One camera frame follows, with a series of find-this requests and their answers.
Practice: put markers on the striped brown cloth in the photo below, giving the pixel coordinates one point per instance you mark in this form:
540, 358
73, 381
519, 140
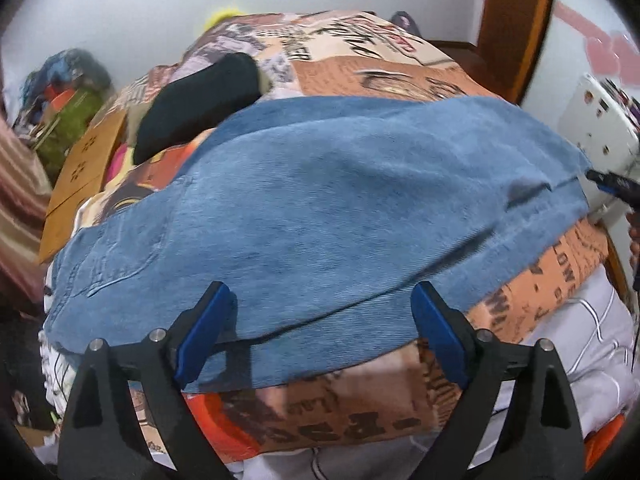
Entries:
20, 200

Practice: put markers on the printed orange blanket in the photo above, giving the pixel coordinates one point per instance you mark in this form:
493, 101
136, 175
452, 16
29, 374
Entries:
350, 60

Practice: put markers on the yellow fluffy toy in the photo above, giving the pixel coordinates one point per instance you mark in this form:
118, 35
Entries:
222, 16

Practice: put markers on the black cloth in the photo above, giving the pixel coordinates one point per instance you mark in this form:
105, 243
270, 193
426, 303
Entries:
200, 95

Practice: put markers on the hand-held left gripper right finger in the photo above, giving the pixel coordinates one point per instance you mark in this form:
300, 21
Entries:
440, 332

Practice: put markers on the dark grey cap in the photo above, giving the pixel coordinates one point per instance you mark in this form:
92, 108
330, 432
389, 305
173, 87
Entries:
406, 22

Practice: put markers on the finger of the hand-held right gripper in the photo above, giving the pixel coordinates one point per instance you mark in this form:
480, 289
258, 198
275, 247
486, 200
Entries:
607, 179

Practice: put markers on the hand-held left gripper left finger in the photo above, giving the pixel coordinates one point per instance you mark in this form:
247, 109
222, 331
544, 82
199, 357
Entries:
202, 332

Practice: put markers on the wooden door frame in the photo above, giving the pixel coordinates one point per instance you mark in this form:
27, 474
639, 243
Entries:
515, 10

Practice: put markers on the brown cardboard box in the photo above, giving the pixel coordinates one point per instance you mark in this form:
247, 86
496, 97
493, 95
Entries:
85, 160

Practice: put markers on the blue denim pants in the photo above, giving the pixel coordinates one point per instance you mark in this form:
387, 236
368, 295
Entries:
325, 210

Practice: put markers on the pink wall sticker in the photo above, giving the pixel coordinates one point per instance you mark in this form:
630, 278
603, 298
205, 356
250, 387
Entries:
600, 40

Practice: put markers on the pile of colourful clothes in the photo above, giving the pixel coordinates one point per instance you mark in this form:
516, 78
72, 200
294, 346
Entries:
70, 110

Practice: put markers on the white refrigerator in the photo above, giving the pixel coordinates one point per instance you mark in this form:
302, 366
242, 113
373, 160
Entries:
595, 115

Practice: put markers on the white striped bed sheet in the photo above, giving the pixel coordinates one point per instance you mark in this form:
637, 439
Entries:
575, 360

